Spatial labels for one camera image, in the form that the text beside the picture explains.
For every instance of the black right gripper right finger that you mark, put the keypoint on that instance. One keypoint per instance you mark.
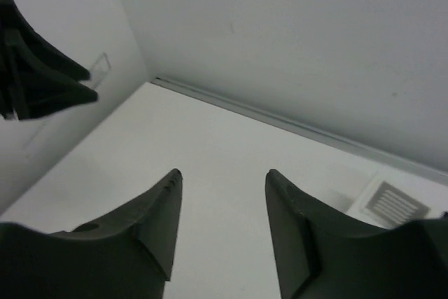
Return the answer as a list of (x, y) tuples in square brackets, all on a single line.
[(322, 253)]

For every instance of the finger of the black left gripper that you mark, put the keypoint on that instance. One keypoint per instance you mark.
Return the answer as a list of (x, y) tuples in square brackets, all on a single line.
[(31, 89), (11, 18)]

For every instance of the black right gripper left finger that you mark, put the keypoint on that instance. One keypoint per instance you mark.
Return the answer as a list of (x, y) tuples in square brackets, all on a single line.
[(126, 253)]

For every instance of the white slotted container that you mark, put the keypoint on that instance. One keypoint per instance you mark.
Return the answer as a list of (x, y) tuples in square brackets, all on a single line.
[(385, 205)]

